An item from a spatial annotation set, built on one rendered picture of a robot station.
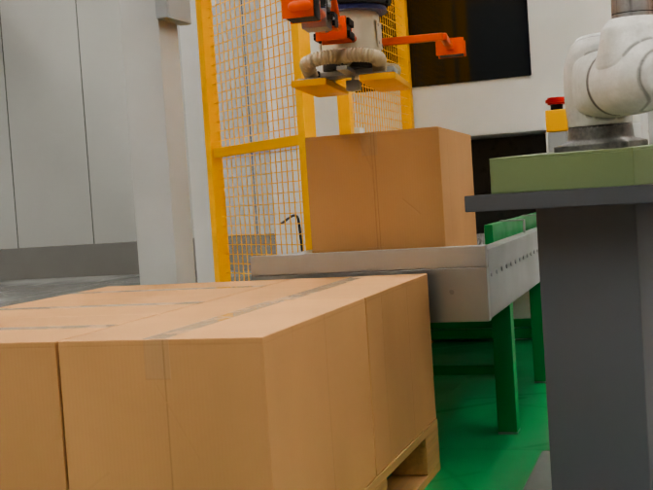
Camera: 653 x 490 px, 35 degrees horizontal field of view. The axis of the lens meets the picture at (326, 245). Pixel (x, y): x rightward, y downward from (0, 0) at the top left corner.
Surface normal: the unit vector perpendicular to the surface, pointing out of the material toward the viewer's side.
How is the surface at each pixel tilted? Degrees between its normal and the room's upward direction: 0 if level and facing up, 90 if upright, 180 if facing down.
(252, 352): 90
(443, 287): 90
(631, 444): 90
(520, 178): 90
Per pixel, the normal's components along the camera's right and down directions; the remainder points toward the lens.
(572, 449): -0.60, 0.07
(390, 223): -0.29, 0.06
